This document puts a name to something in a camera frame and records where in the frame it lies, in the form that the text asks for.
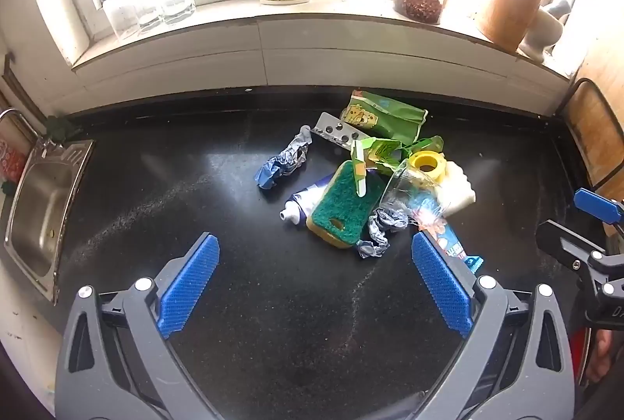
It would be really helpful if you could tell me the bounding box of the white green plastic stick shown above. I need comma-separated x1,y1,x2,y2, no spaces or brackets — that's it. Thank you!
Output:
351,140,374,197

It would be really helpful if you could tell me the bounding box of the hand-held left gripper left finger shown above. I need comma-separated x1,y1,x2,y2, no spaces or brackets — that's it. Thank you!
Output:
55,232,220,420

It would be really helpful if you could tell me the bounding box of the blue snack wrapper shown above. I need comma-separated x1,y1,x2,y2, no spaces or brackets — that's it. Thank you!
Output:
409,196,484,275

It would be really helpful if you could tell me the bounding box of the clear drinking glass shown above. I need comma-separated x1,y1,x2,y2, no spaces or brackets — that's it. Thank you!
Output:
100,0,142,41
136,3,165,35
161,0,197,26

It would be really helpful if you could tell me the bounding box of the white ceramic jar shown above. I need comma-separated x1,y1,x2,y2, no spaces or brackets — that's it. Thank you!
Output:
518,8,566,62

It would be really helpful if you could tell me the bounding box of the wooden board with black frame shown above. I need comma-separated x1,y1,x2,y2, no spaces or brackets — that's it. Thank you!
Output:
558,78,624,236

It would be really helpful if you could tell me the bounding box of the metal faucet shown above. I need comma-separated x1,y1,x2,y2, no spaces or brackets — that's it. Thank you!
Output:
0,108,47,148

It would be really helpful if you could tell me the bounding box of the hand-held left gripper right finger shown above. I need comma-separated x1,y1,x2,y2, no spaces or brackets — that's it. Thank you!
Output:
412,232,576,420

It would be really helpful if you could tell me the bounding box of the clear plastic cup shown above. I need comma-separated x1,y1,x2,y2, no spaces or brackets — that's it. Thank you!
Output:
378,159,440,226

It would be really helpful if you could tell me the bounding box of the crumpled blue foil wrapper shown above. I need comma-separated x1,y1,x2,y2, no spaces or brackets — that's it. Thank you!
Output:
253,126,313,191

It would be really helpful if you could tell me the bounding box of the white foam block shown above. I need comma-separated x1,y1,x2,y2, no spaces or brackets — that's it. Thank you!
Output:
436,159,476,218

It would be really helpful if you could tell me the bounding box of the yellow tape roll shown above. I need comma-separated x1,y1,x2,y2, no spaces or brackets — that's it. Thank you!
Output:
407,151,448,187

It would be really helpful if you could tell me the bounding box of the green yellow sponge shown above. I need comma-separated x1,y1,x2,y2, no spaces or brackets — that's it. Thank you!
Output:
306,160,386,250

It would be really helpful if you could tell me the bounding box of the stainless steel sink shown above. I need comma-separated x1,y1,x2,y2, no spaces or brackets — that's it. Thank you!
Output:
4,140,94,306

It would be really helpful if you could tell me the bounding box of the jar of brown spice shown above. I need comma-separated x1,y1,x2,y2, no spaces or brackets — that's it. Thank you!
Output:
392,0,444,25

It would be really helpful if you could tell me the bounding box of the crumpled grey wrapper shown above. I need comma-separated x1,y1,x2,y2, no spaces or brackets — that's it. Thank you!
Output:
356,208,410,260

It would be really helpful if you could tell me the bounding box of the wooden utensil holder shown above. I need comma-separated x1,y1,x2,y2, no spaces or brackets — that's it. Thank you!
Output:
475,0,544,53

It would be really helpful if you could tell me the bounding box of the person's right hand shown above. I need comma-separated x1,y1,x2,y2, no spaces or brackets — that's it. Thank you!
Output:
587,330,620,384

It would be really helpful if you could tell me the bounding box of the dark green scrub cloth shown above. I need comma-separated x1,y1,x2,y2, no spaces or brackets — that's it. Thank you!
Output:
46,115,81,140

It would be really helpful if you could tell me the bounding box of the red label bottle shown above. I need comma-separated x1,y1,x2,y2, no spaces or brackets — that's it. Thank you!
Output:
0,140,27,194

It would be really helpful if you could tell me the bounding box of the white toothpaste tube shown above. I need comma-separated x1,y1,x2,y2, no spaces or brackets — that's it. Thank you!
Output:
279,174,337,223

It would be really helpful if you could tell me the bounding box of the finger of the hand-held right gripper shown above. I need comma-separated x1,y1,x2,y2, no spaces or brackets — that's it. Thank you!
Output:
574,187,624,227
535,220,624,287

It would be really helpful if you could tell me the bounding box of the small green packet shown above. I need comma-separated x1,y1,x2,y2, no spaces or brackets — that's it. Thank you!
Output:
363,135,444,174

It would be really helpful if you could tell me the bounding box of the green snack bag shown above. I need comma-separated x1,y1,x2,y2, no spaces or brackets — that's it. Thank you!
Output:
340,89,429,145

